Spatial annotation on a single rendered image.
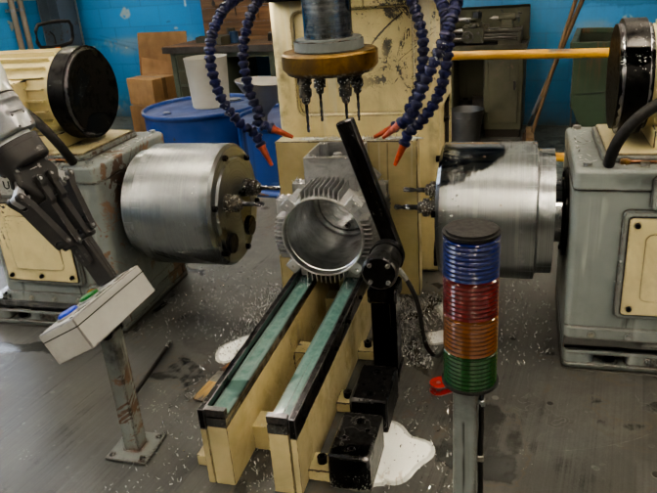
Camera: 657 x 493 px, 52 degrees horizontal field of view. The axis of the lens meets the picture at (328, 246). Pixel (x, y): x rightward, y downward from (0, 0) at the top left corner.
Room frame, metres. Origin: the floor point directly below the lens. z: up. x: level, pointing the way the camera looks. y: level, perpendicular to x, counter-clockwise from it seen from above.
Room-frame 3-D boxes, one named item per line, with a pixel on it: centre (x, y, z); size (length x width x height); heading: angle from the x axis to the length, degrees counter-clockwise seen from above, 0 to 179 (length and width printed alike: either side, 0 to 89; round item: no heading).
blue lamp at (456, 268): (0.65, -0.15, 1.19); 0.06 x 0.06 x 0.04
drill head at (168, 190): (1.35, 0.32, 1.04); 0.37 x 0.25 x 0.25; 73
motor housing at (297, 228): (1.25, -0.02, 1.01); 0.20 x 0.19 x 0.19; 163
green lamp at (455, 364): (0.65, -0.15, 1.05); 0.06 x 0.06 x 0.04
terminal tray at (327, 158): (1.29, -0.03, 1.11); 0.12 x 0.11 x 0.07; 163
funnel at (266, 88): (2.90, 0.22, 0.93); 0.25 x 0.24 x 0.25; 155
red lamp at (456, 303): (0.65, -0.15, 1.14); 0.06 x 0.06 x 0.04
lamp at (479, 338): (0.65, -0.15, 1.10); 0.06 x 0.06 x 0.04
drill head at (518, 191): (1.16, -0.34, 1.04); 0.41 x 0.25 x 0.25; 73
